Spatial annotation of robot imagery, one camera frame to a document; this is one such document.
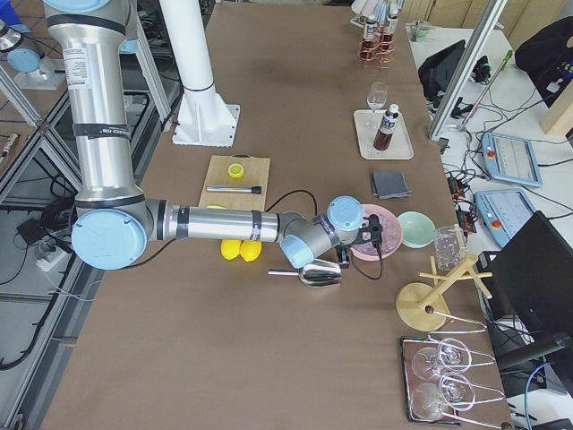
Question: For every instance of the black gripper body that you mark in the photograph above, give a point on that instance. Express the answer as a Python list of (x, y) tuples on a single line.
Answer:
[(343, 252)]

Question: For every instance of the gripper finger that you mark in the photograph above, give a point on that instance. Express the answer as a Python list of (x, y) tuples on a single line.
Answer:
[(343, 258)]

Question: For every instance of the tea bottle white cap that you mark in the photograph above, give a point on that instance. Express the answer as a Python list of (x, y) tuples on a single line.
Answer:
[(386, 128)]

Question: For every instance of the copper wire bottle basket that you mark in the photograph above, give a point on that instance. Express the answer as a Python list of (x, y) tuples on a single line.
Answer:
[(380, 59)]

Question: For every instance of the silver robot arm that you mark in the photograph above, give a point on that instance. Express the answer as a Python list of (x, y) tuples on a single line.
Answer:
[(115, 218), (35, 69)]

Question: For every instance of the pink bowl of ice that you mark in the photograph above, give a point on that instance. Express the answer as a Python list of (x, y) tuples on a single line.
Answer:
[(391, 234)]

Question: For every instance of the steel ice scoop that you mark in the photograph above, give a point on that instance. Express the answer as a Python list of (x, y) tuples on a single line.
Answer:
[(316, 274)]

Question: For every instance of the green ceramic bowl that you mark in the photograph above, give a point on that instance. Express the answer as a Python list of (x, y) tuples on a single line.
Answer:
[(418, 230)]

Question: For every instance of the grey folded cloth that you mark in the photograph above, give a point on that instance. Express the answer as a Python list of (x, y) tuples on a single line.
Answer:
[(388, 184)]

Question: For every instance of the glass mug on stand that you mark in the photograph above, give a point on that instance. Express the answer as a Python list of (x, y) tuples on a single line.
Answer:
[(450, 247)]

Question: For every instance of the cream rabbit tray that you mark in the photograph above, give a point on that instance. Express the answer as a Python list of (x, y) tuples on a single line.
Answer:
[(400, 147)]

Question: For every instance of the wooden cup tree stand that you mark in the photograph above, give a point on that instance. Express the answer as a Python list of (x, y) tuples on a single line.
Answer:
[(423, 307)]

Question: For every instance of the yellow lemon far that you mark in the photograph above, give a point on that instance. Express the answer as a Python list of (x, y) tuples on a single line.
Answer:
[(250, 250)]

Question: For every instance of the yellow lemon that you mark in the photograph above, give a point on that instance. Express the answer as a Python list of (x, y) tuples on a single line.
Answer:
[(230, 248), (250, 250)]

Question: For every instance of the steel muddler black tip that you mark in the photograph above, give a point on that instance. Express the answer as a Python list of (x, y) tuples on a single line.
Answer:
[(227, 189)]

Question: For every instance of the yellow lemon near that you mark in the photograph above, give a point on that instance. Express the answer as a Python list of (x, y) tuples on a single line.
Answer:
[(230, 248)]

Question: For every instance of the bamboo cutting board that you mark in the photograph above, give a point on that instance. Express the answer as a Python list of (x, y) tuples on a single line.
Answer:
[(256, 172)]

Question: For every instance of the blue teach pendant lower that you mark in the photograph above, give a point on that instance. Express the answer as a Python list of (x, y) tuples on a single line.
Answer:
[(504, 212)]

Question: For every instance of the blue teach pendant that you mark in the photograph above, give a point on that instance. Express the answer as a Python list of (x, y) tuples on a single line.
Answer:
[(504, 212), (510, 159)]

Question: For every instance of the clear wine glass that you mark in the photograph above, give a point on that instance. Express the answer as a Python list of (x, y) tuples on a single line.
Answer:
[(376, 99)]

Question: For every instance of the half lemon slice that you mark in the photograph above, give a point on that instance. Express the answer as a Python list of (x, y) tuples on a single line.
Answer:
[(235, 170)]

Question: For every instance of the upside-down wine glass upper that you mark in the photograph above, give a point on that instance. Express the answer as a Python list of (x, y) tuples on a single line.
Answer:
[(448, 355)]

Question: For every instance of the upside-down wine glass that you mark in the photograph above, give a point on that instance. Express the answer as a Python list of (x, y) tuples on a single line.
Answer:
[(448, 355), (445, 401)]

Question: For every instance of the blue teach pendant upper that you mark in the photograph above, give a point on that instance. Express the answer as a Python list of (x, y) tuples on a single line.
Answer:
[(510, 159)]

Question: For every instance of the black tray with glasses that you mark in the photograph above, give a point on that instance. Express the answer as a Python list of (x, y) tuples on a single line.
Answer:
[(408, 347)]

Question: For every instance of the black laptop monitor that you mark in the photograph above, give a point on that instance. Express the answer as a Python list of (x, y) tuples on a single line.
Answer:
[(532, 279)]

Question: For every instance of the upside-down wine glass lower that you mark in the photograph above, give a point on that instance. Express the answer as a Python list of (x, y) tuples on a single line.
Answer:
[(445, 401)]

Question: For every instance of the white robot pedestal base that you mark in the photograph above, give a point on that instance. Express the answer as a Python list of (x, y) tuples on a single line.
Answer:
[(204, 118)]

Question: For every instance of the aluminium frame post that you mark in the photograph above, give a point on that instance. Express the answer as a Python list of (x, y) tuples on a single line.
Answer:
[(474, 46)]

